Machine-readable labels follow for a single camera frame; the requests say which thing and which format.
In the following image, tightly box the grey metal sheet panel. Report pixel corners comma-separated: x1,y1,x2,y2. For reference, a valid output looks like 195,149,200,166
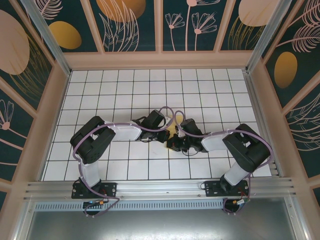
24,209,298,240

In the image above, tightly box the small green circuit board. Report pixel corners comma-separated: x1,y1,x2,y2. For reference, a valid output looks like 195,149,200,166
233,197,251,208

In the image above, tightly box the small circuit board blue light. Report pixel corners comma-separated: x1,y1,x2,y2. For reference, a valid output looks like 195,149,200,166
83,199,107,208

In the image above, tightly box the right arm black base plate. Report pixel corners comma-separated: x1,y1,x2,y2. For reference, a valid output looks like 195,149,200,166
204,180,251,198

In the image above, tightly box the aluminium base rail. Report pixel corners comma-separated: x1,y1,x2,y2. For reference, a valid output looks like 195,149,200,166
23,176,298,202

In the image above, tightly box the grey slotted cable duct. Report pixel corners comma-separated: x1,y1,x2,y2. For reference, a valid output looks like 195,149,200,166
33,201,226,212

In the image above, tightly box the aluminium side rail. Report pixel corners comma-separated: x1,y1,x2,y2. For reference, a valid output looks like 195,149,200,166
242,69,285,178

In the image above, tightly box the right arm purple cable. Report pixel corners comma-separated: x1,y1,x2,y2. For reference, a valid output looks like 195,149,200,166
173,110,273,216

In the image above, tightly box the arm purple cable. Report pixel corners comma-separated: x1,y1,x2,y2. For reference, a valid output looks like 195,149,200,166
173,110,273,216
72,106,176,218

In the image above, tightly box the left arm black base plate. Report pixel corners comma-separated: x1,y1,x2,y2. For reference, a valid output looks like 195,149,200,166
71,181,118,200

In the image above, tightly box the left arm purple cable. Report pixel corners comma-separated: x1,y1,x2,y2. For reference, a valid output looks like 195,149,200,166
72,106,176,218

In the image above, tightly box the aluminium corner post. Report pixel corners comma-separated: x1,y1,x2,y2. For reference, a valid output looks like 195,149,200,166
244,0,294,75
19,0,73,78

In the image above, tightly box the aluminium frame bar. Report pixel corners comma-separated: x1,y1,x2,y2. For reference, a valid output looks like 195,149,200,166
284,192,313,240
11,199,36,240

